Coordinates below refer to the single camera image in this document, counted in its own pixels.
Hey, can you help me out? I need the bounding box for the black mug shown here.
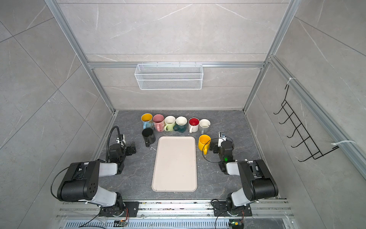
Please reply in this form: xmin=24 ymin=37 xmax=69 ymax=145
xmin=142 ymin=128 xmax=156 ymax=148

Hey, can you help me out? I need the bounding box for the grey mug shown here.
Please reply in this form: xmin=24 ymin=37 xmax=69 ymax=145
xmin=199 ymin=119 xmax=211 ymax=135

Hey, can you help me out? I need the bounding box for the white mug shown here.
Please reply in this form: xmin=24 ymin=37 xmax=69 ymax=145
xmin=188 ymin=117 xmax=200 ymax=133

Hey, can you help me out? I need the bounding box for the blue mug yellow inside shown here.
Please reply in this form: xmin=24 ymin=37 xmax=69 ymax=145
xmin=141 ymin=113 xmax=154 ymax=129

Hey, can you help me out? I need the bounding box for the pink ghost print mug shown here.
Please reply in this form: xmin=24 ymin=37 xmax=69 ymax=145
xmin=152 ymin=114 xmax=165 ymax=132

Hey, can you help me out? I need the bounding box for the dark green mug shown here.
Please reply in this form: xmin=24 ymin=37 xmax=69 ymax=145
xmin=173 ymin=116 xmax=188 ymax=133

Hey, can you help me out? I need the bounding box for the light green mug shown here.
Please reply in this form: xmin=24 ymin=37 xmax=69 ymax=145
xmin=164 ymin=115 xmax=176 ymax=132

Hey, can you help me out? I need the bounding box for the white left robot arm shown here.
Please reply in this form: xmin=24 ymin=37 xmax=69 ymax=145
xmin=51 ymin=126 xmax=136 ymax=218

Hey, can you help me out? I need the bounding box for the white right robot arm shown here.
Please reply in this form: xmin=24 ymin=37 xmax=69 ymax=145
xmin=199 ymin=138 xmax=278 ymax=214

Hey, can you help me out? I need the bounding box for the beige plastic tray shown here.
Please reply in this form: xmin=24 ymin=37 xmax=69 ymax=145
xmin=152 ymin=136 xmax=198 ymax=192

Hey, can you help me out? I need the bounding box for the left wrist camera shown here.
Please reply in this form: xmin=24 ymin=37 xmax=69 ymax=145
xmin=117 ymin=134 xmax=126 ymax=147

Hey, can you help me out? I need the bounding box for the white wire mesh basket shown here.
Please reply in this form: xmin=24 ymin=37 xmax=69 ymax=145
xmin=134 ymin=64 xmax=204 ymax=90

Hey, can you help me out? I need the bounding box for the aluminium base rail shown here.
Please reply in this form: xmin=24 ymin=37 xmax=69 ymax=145
xmin=51 ymin=198 xmax=298 ymax=229

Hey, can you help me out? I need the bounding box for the black wire hook rack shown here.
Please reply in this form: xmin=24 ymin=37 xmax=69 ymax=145
xmin=273 ymin=85 xmax=339 ymax=162

